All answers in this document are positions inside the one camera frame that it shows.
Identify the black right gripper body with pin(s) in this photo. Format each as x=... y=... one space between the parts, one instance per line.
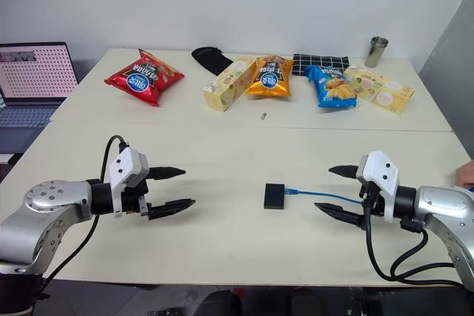
x=373 y=201

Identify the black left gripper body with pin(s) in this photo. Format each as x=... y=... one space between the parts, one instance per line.
x=134 y=199

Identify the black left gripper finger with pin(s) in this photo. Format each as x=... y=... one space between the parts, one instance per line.
x=174 y=207
x=168 y=172

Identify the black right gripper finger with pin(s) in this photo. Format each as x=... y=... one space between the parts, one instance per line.
x=338 y=211
x=345 y=171

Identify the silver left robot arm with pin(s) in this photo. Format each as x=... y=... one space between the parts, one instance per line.
x=44 y=216

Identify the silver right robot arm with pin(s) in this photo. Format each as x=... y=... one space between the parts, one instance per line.
x=444 y=212

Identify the small black box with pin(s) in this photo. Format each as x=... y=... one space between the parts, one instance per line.
x=274 y=196

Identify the person's bare hand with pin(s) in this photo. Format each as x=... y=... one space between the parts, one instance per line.
x=466 y=175

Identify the blue chip bag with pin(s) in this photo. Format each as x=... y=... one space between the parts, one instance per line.
x=333 y=87

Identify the yellow patterned carton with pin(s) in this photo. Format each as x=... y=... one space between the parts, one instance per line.
x=226 y=88
x=381 y=90

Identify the red chip bag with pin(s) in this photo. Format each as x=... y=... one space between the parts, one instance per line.
x=144 y=79

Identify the dark rounded shape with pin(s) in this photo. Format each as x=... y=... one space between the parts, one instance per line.
x=226 y=303

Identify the black checkered cloth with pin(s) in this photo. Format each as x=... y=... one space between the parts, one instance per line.
x=326 y=61

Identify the orange chip bag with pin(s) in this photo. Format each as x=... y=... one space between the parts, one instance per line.
x=269 y=78

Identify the steel cup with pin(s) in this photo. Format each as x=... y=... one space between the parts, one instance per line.
x=376 y=53

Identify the grey partition panel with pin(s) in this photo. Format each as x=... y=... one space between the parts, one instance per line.
x=452 y=68

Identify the black robot torso part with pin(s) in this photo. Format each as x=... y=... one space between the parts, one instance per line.
x=18 y=294

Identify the open laptop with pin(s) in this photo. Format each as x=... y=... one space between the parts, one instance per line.
x=33 y=75

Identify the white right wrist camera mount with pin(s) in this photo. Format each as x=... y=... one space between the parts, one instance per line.
x=381 y=173

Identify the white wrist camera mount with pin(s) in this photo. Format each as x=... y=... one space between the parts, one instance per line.
x=381 y=173
x=124 y=164

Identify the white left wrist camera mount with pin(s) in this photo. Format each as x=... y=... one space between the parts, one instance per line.
x=124 y=164

